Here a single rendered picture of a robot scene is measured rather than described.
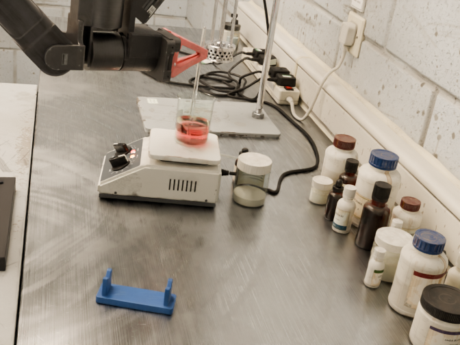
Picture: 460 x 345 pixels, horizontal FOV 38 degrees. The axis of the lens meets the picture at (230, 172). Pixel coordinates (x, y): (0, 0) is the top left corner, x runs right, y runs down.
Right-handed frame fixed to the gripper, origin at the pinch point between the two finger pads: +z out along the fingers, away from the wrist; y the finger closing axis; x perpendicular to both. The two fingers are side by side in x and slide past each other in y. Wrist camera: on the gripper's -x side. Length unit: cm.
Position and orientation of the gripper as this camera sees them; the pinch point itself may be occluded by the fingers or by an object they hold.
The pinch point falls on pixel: (201, 53)
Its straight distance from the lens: 111.0
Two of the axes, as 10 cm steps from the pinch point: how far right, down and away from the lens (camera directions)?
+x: -1.7, 9.0, 3.9
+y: -5.1, -4.2, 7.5
